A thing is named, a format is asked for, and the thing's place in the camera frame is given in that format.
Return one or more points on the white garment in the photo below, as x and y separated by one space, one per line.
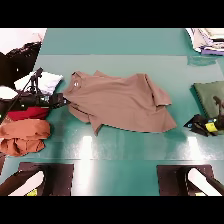
50 81

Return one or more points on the orange garment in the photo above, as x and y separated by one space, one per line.
21 147
26 129

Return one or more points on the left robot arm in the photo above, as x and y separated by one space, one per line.
19 61

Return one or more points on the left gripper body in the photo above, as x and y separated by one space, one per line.
50 100

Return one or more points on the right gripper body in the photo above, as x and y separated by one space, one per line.
197 125

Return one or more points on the purple garment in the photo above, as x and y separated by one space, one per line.
213 51

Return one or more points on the brown T-shirt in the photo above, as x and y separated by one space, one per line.
123 100

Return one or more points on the red garment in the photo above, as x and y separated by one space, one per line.
28 114

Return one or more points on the dark green garment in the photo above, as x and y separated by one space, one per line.
208 95

